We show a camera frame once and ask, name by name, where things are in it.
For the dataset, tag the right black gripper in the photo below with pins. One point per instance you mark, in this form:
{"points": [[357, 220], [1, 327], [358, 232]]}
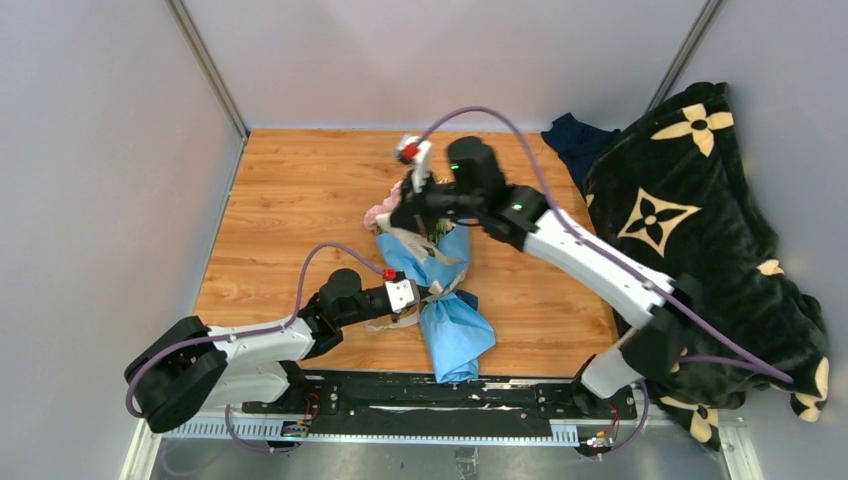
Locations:
{"points": [[411, 213]]}

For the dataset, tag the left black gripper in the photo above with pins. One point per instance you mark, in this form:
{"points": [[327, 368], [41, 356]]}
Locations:
{"points": [[424, 293]]}

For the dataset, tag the pink fake flower stem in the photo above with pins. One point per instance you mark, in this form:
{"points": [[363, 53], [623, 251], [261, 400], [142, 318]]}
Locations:
{"points": [[385, 207]]}

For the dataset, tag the cream ribbon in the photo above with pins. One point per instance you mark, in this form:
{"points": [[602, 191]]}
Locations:
{"points": [[439, 268]]}

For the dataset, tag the blue wrapping paper sheet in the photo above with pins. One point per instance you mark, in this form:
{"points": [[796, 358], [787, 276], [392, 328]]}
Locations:
{"points": [[455, 332]]}

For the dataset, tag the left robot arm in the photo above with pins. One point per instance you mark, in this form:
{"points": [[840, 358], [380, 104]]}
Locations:
{"points": [[192, 366]]}

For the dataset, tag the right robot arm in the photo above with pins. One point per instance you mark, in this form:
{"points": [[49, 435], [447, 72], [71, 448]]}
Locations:
{"points": [[649, 301]]}

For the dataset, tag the dark navy cloth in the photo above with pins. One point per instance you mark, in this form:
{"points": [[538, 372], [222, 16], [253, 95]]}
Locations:
{"points": [[578, 145]]}

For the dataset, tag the black patterned plush blanket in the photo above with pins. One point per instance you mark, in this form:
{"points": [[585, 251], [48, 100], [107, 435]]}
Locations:
{"points": [[670, 192]]}

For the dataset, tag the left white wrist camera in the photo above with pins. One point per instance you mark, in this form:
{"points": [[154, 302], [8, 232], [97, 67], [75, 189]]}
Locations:
{"points": [[403, 293]]}

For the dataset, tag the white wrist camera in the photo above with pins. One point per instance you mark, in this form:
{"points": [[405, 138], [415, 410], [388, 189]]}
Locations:
{"points": [[416, 154], [403, 293]]}

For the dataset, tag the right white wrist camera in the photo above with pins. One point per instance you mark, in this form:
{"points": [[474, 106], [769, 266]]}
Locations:
{"points": [[416, 154]]}

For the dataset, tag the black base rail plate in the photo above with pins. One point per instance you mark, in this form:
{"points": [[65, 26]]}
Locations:
{"points": [[415, 405]]}

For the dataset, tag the right vertical frame post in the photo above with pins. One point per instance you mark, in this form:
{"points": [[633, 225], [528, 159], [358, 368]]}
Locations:
{"points": [[684, 53]]}

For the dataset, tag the vertical frame post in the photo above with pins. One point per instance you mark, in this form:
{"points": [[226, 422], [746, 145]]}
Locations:
{"points": [[195, 42], [684, 53]]}

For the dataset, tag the aluminium frame rail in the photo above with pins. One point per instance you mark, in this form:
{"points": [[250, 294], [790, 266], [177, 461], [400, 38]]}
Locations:
{"points": [[270, 434]]}

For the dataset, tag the left vertical frame post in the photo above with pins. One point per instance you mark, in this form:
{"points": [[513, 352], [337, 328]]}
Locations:
{"points": [[195, 42]]}

